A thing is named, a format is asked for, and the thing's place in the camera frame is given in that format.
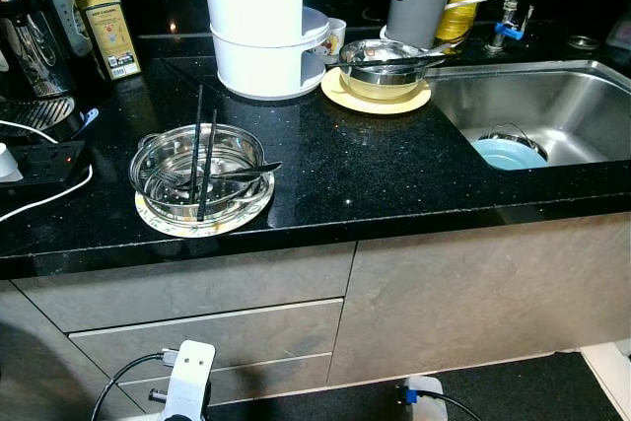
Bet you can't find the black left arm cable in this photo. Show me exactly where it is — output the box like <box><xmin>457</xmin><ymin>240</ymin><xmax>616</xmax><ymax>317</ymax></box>
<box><xmin>91</xmin><ymin>347</ymin><xmax>178</xmax><ymax>421</ymax></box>

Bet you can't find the black power strip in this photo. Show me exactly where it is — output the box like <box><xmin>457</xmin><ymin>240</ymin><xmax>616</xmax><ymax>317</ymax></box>
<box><xmin>0</xmin><ymin>140</ymin><xmax>90</xmax><ymax>195</ymax></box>

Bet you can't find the white power cable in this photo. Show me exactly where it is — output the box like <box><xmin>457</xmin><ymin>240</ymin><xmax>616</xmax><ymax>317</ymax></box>
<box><xmin>0</xmin><ymin>120</ymin><xmax>62</xmax><ymax>144</ymax></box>
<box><xmin>0</xmin><ymin>163</ymin><xmax>97</xmax><ymax>225</ymax></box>

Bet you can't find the white printed mug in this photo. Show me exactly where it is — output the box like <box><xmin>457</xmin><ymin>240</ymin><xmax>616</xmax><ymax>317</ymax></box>
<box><xmin>320</xmin><ymin>17</ymin><xmax>348</xmax><ymax>57</ymax></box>

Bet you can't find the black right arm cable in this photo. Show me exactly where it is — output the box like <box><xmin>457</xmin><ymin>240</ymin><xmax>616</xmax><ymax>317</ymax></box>
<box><xmin>404</xmin><ymin>386</ymin><xmax>484</xmax><ymax>421</ymax></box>

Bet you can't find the black floor mat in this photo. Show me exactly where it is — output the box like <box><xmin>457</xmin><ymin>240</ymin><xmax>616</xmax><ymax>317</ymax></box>
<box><xmin>202</xmin><ymin>347</ymin><xmax>617</xmax><ymax>421</ymax></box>

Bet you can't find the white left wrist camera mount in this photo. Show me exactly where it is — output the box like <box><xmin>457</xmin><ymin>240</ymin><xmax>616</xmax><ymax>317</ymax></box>
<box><xmin>158</xmin><ymin>339</ymin><xmax>218</xmax><ymax>421</ymax></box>

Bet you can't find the yellow cardboard box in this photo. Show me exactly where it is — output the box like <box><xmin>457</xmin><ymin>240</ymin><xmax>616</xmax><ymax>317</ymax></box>
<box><xmin>74</xmin><ymin>0</ymin><xmax>142</xmax><ymax>82</ymax></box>

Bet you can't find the white power plug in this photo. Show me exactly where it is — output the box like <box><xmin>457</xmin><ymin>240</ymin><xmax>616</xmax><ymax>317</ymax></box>
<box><xmin>0</xmin><ymin>142</ymin><xmax>26</xmax><ymax>185</ymax></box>

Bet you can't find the chrome faucet blue handle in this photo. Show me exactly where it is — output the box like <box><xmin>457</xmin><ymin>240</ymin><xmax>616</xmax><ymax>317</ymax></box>
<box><xmin>458</xmin><ymin>0</ymin><xmax>538</xmax><ymax>52</ymax></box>

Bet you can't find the stainless steel sink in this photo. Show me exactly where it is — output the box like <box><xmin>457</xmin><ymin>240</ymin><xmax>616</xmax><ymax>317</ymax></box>
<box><xmin>426</xmin><ymin>58</ymin><xmax>631</xmax><ymax>171</ymax></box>

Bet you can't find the beige cabinet door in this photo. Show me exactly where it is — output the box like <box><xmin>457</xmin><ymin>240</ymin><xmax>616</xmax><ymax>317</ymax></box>
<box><xmin>328</xmin><ymin>209</ymin><xmax>631</xmax><ymax>387</ymax></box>

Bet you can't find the black coffee machine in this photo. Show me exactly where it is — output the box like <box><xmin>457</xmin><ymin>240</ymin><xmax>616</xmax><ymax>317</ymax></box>
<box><xmin>0</xmin><ymin>0</ymin><xmax>80</xmax><ymax>136</ymax></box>

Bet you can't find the beige drawer front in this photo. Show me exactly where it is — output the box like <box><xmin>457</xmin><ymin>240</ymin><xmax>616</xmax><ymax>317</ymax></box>
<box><xmin>67</xmin><ymin>298</ymin><xmax>346</xmax><ymax>380</ymax></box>
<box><xmin>116</xmin><ymin>352</ymin><xmax>336</xmax><ymax>410</ymax></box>
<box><xmin>10</xmin><ymin>242</ymin><xmax>358</xmax><ymax>335</ymax></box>

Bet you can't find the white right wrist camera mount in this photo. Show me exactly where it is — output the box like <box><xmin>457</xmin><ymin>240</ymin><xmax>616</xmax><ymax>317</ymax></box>
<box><xmin>399</xmin><ymin>375</ymin><xmax>447</xmax><ymax>421</ymax></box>

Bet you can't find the white tiered plastic rack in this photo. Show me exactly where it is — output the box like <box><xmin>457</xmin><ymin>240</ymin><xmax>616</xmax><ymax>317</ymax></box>
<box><xmin>199</xmin><ymin>0</ymin><xmax>336</xmax><ymax>102</ymax></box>

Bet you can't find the yellow plate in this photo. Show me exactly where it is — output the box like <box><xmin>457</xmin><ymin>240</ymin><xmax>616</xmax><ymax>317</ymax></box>
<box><xmin>320</xmin><ymin>66</ymin><xmax>433</xmax><ymax>114</ymax></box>

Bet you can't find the light blue plate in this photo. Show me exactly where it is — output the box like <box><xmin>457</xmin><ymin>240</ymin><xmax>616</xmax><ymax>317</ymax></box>
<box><xmin>470</xmin><ymin>137</ymin><xmax>548</xmax><ymax>171</ymax></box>

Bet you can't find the black chopstick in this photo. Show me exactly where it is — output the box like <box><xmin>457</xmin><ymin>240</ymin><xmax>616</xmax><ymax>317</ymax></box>
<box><xmin>323</xmin><ymin>46</ymin><xmax>453</xmax><ymax>72</ymax></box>
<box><xmin>199</xmin><ymin>108</ymin><xmax>219</xmax><ymax>223</ymax></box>
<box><xmin>192</xmin><ymin>84</ymin><xmax>206</xmax><ymax>195</ymax></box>

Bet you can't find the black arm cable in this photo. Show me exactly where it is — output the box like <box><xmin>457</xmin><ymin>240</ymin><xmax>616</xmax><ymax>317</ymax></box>
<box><xmin>404</xmin><ymin>386</ymin><xmax>484</xmax><ymax>421</ymax></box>
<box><xmin>91</xmin><ymin>347</ymin><xmax>178</xmax><ymax>421</ymax></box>

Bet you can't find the stainless steel bowl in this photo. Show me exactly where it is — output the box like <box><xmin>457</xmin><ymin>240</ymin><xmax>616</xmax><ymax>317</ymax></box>
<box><xmin>338</xmin><ymin>38</ymin><xmax>430</xmax><ymax>102</ymax></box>
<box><xmin>478</xmin><ymin>123</ymin><xmax>541</xmax><ymax>151</ymax></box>

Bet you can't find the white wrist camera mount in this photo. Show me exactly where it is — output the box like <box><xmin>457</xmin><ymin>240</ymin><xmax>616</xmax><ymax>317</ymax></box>
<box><xmin>158</xmin><ymin>339</ymin><xmax>218</xmax><ymax>421</ymax></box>
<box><xmin>399</xmin><ymin>375</ymin><xmax>447</xmax><ymax>421</ymax></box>

